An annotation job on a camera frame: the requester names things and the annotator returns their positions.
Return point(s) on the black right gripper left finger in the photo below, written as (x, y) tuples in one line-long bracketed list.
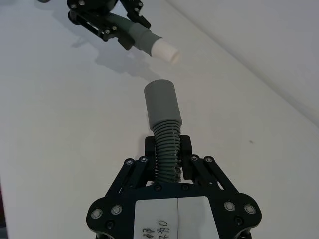
[(149, 149)]

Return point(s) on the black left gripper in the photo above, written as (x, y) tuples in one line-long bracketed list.
[(97, 6)]

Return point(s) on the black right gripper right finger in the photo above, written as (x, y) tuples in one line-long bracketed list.
[(187, 149)]

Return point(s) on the grey tube with white tip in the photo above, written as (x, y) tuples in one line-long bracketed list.
[(147, 41)]

